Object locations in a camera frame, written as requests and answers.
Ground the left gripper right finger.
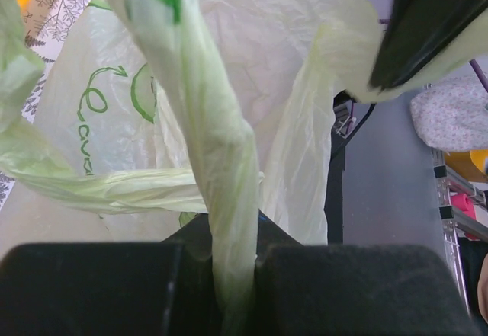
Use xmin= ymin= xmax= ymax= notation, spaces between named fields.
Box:
xmin=253 ymin=214 xmax=480 ymax=335

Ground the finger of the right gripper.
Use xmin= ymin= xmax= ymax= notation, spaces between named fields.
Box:
xmin=369 ymin=0 xmax=487 ymax=89

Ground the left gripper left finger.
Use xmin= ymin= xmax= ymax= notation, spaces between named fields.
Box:
xmin=1 ymin=214 xmax=221 ymax=335

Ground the light green plastic bag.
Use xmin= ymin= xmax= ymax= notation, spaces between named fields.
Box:
xmin=0 ymin=0 xmax=488 ymax=336

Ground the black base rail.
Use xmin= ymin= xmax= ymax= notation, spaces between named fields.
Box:
xmin=323 ymin=91 xmax=378 ymax=245

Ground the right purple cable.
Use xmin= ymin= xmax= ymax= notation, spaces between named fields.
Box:
xmin=467 ymin=57 xmax=488 ymax=93

